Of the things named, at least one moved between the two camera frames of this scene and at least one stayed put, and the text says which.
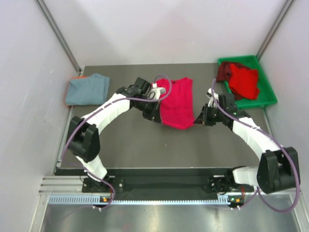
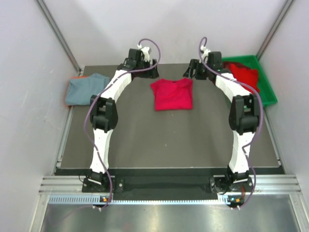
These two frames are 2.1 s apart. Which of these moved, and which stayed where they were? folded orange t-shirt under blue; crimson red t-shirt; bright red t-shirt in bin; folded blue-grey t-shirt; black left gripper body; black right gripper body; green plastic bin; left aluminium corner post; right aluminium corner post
Moved: black right gripper body; crimson red t-shirt; black left gripper body
Stayed: right aluminium corner post; bright red t-shirt in bin; left aluminium corner post; folded blue-grey t-shirt; folded orange t-shirt under blue; green plastic bin
